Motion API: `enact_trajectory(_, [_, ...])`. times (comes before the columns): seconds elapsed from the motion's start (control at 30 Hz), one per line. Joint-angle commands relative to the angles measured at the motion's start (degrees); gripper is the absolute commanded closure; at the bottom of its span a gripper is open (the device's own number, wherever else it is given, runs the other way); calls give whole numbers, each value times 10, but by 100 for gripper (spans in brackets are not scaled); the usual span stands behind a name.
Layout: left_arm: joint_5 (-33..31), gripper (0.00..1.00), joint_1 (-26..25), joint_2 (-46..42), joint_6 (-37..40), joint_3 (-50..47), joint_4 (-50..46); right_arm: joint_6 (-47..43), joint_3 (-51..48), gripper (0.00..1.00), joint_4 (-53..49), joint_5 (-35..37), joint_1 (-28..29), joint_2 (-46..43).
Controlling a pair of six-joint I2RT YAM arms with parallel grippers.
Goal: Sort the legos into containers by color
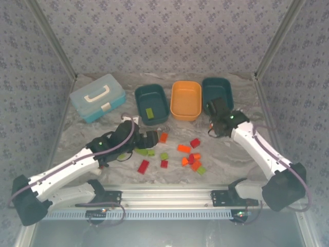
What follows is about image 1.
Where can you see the black mounting plate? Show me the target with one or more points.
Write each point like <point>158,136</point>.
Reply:
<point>221,198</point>
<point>113,198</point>

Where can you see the orange square lego brick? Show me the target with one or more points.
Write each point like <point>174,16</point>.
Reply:
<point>163,138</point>

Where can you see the green rectangular lego brick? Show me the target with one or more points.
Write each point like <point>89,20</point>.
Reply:
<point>202,170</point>

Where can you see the green sloped lego brick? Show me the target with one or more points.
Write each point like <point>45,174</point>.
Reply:
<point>151,153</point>

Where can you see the red curved lego brick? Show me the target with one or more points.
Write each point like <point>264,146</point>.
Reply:
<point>191,158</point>

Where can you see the light green lego brick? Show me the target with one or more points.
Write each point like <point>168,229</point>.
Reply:
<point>141,151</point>
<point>123,156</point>

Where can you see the green square lego brick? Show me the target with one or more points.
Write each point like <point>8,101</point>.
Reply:
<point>164,156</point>

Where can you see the small white plastic piece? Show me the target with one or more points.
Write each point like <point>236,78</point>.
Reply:
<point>162,128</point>

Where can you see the long red lego brick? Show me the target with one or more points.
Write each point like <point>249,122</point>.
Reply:
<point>143,166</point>

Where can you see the small red lego brick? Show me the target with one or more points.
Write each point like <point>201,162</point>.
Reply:
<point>164,163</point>

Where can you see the orange rectangular lego brick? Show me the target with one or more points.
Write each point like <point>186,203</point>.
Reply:
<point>196,165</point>

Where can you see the small controller board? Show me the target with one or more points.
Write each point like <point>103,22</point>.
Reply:
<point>97,213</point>
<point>241,214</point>

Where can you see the dark teal plastic container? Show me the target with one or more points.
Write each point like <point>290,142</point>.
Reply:
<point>216,87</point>
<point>144,97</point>

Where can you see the white plastic bracket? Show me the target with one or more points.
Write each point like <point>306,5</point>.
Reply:
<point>127,119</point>

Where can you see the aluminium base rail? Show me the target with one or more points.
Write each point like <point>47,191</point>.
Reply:
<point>167,196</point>

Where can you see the long orange lego brick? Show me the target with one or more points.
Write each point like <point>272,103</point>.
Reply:
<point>184,148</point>

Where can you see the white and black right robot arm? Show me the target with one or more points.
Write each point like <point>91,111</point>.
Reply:
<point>257,149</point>

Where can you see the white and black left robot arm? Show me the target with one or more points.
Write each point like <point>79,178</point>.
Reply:
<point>64,167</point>

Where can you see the orange plastic container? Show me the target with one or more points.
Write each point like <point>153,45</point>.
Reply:
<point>185,100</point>

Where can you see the light blue storage box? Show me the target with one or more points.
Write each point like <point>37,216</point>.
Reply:
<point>82,103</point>

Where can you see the flat green lego brick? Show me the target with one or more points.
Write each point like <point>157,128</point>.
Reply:
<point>149,113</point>

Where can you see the orange curved lego brick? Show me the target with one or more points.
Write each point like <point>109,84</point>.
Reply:
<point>197,156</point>
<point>185,162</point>

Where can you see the aluminium frame post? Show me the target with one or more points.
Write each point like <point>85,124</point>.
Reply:
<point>277,43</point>
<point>55,43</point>

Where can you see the red square lego brick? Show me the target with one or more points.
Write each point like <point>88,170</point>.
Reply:
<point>195,143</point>

